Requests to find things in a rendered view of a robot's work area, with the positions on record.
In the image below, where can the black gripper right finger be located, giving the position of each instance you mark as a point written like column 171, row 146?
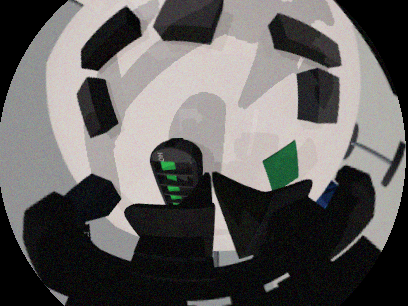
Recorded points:
column 246, row 211

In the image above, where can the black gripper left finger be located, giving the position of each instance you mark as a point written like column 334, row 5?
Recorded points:
column 194, row 217

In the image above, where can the flat green panel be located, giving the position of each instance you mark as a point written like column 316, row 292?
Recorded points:
column 282, row 166

